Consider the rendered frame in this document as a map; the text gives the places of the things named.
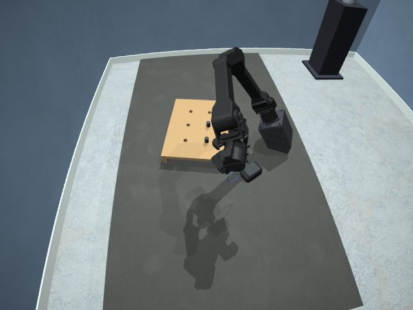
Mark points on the tan wooden board with holes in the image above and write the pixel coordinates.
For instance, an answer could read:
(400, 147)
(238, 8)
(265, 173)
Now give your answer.
(198, 136)

